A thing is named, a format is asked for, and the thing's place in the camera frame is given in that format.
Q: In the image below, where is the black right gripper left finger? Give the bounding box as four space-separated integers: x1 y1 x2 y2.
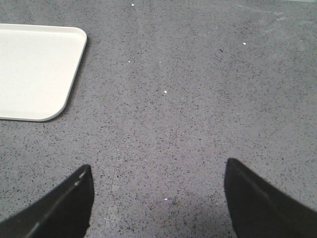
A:
0 165 94 238

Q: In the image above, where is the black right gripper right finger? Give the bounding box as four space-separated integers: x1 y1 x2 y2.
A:
224 158 317 238

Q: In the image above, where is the cream rectangular plastic tray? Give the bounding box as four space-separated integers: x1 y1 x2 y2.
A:
0 24 87 121

